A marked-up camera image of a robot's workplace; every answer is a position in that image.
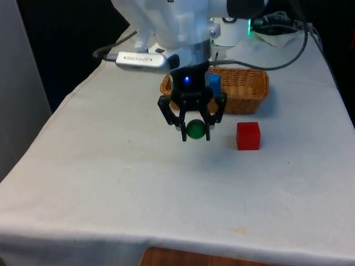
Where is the red cube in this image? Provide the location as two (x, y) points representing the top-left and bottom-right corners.
(236, 121), (261, 151)

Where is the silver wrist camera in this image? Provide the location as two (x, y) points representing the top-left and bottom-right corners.
(114, 51), (180, 75)

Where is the grey cable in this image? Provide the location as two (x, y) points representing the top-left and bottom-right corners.
(212, 21), (324, 71)

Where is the blue block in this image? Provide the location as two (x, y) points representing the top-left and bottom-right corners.
(205, 73), (222, 96)

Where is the wicker basket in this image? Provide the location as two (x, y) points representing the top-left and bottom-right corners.
(159, 66), (270, 115)

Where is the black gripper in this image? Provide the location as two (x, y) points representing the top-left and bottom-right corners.
(157, 62), (228, 142)

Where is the green ball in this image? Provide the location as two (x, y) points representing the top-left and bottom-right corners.
(186, 119), (206, 139)

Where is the black cable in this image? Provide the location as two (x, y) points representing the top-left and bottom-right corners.
(93, 30), (138, 60)

